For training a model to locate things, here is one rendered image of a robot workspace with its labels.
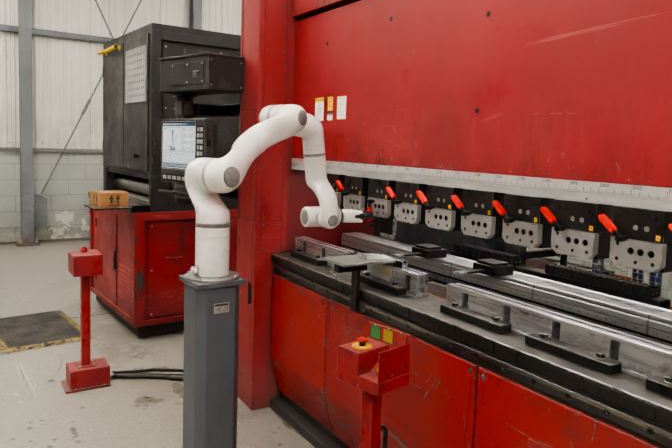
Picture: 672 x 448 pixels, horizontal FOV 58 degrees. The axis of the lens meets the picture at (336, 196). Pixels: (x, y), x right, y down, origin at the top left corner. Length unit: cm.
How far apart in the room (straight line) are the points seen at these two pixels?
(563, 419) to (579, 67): 102
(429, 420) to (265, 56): 198
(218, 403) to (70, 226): 731
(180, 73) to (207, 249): 160
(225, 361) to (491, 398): 91
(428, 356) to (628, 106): 111
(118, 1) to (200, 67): 635
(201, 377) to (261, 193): 134
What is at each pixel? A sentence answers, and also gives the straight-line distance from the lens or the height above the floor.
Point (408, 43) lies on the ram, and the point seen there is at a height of 190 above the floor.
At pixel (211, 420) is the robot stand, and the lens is 230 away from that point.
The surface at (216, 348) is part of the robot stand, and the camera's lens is 221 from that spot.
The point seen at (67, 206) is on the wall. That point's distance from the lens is 937.
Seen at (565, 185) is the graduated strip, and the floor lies 138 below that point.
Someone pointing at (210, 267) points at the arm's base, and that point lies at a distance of 215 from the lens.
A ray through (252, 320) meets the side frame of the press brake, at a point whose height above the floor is 51.
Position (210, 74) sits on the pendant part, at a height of 183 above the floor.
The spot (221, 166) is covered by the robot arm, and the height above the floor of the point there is 140.
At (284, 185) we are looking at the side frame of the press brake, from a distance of 335.
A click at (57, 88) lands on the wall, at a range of 932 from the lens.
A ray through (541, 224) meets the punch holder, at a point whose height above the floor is 125.
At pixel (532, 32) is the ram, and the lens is 210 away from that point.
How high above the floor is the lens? 149
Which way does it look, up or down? 5 degrees down
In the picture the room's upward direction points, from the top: 2 degrees clockwise
